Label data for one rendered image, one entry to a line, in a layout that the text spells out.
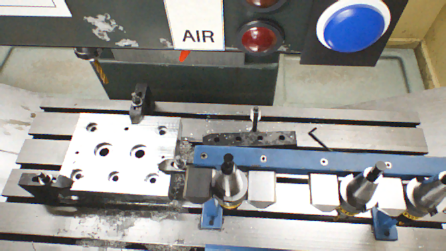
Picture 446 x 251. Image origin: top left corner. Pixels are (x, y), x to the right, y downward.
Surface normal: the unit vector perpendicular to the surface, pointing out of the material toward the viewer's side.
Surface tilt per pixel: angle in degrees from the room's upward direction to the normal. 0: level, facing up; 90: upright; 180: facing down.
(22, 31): 90
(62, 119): 0
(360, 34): 89
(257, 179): 0
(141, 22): 90
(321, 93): 0
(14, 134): 24
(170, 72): 90
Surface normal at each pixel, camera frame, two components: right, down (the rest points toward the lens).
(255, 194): -0.04, -0.52
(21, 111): 0.38, -0.46
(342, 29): -0.13, 0.83
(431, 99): -0.44, -0.50
